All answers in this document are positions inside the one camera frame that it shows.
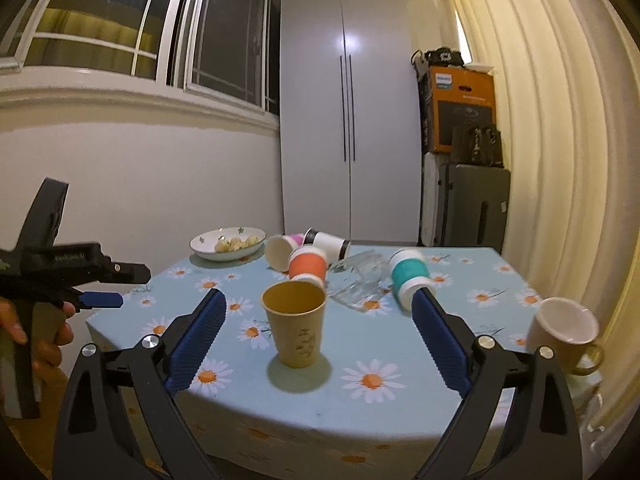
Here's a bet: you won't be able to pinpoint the orange cardboard box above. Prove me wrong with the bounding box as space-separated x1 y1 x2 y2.
419 65 497 155

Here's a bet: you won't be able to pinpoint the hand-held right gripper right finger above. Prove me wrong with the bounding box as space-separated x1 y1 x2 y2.
411 287 586 480

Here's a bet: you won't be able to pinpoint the brown ceramic mug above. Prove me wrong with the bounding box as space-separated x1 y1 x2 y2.
526 296 605 376

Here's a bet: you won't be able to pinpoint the white framed window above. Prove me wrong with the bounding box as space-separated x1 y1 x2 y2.
0 0 282 117

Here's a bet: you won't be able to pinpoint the clear glass mug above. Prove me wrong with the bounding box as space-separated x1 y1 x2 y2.
327 251 394 310

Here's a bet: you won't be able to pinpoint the white appliance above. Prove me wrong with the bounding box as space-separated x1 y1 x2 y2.
421 152 449 247

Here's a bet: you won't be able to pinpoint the white wardrobe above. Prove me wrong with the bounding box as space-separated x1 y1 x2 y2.
279 0 424 247

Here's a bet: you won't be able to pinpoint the pink sleeved paper cup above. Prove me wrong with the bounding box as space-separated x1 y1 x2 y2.
265 234 301 272

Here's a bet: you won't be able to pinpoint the blue daisy tablecloth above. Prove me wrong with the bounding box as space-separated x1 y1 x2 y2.
85 244 607 480

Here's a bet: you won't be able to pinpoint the yellow paper cup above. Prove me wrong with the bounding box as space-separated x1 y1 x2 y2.
260 281 327 369

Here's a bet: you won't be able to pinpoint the cream curtain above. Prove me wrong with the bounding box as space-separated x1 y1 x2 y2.
435 0 640 441

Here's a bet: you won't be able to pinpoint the orange sleeve paper cup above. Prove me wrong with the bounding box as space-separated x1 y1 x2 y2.
288 246 329 291

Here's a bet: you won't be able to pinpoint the black and white paper cup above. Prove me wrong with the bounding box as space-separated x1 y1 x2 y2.
303 228 351 261

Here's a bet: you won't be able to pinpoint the black handbag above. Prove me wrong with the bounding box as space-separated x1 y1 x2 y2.
451 124 504 169

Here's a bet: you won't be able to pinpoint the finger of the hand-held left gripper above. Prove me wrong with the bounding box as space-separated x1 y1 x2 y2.
100 260 152 284
75 291 124 310

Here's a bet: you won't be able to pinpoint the person's left hand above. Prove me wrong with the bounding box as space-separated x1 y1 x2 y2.
0 297 75 371

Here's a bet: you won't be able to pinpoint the teal sleeve paper cup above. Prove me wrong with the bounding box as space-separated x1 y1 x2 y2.
389 248 434 311

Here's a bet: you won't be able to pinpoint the white floral bowl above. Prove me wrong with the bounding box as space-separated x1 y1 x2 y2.
189 227 267 263

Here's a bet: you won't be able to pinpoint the grey suitcase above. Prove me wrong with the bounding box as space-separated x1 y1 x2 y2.
439 162 511 249

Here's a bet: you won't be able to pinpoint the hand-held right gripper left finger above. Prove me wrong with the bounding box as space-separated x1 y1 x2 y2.
52 289 228 480

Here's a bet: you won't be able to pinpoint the pale food pieces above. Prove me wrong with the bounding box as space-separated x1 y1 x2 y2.
215 234 261 253

